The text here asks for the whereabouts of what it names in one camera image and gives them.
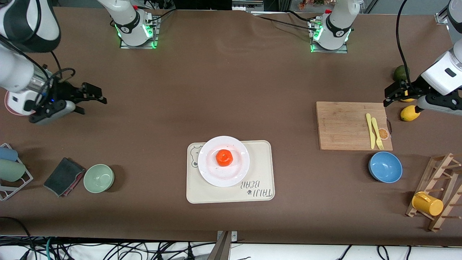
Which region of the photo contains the orange fruit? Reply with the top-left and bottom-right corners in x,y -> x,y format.
216,149 -> 234,167

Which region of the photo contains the white round plate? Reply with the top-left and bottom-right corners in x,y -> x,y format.
197,136 -> 250,187

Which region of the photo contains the green avocado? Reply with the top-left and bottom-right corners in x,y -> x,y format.
393,65 -> 410,82

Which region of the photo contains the yellow plastic fork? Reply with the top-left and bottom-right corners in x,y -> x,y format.
371,117 -> 384,150

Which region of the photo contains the yellow plastic knife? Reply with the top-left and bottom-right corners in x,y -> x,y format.
366,113 -> 376,150

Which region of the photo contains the pink bowl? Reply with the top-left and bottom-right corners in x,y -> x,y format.
4,90 -> 36,116

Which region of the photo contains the wooden cutting board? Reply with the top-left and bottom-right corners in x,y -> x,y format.
316,101 -> 393,151

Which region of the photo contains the dark grey folded cloth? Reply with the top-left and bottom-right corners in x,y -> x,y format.
43,157 -> 86,197

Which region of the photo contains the blue bowl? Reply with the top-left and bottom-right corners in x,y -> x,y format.
369,151 -> 403,183

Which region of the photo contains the pink folded cloth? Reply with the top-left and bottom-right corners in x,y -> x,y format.
62,169 -> 86,198

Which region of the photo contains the pale green bowl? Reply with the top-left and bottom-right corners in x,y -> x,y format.
83,164 -> 115,194

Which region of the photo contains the blue cup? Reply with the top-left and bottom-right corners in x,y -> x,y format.
0,146 -> 18,162

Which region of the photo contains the pale green cup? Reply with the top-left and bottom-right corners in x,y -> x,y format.
0,159 -> 26,182

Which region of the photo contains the yellow mug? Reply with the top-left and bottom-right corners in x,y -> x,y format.
412,192 -> 444,216

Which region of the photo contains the wooden mug rack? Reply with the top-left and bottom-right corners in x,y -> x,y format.
406,153 -> 462,232

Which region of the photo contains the cream tray with bear print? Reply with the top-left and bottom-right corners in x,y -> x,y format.
186,140 -> 275,204

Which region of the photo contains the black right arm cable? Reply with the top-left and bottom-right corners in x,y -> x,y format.
50,51 -> 76,84

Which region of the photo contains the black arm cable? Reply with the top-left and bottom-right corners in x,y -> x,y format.
50,51 -> 76,84
396,0 -> 413,90

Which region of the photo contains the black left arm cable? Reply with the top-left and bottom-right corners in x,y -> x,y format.
396,0 -> 413,90

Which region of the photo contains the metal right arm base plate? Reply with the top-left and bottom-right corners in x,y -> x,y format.
120,16 -> 160,49

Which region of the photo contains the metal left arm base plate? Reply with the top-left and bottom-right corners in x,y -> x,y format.
309,18 -> 349,54

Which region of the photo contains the white wire rack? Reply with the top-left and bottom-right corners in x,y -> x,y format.
0,143 -> 34,201

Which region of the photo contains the black right base cable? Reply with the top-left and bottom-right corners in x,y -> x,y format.
143,9 -> 177,27

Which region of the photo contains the black base cable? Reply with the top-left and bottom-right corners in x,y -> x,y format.
253,11 -> 318,32
143,9 -> 177,27

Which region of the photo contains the black left base cable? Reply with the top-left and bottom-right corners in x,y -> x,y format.
253,11 -> 318,32

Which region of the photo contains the black floor cable bundle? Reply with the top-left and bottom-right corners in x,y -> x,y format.
0,216 -> 412,260

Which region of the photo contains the metal table edge bracket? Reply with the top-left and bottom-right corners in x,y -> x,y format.
216,231 -> 237,260

